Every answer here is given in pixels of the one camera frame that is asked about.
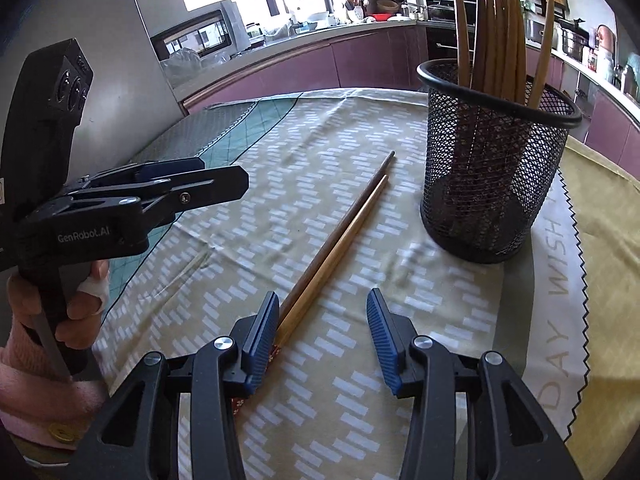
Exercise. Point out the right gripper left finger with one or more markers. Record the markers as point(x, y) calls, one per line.
point(135, 434)

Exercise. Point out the black camera box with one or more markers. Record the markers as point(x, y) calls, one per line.
point(46, 107)

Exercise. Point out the black mesh utensil holder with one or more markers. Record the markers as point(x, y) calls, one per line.
point(489, 164)

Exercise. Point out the dark brown chopstick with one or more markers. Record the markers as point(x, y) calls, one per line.
point(333, 238)

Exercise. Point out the steel cooking pot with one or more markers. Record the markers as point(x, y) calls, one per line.
point(574, 39)

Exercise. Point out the yellow cloth mat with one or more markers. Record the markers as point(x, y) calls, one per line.
point(605, 434)

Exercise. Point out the white microwave oven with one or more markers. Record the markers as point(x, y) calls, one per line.
point(215, 28)

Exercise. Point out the light bamboo chopstick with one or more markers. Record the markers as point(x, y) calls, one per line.
point(318, 273)

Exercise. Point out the purple kitchen cabinets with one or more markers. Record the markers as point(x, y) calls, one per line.
point(386, 55)

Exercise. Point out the patterned beige green tablecloth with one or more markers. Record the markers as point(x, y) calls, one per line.
point(323, 411)

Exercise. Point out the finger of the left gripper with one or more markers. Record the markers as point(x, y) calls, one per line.
point(137, 173)
point(163, 199)

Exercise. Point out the pink sleeve forearm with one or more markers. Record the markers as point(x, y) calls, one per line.
point(39, 406)

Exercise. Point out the black built-in oven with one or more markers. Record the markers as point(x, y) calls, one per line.
point(442, 20)

